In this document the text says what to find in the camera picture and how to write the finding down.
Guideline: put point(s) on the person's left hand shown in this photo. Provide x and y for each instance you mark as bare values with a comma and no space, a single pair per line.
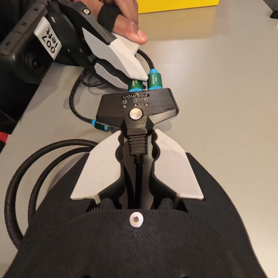
130,21

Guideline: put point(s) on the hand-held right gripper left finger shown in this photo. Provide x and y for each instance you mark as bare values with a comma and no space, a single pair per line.
102,171

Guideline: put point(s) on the yellow plastic bin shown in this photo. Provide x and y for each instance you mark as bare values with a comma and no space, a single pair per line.
173,5

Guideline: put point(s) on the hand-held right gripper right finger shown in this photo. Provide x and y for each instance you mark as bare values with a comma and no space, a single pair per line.
173,171

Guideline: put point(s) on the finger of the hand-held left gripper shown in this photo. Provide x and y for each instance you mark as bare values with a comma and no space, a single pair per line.
110,75
121,60

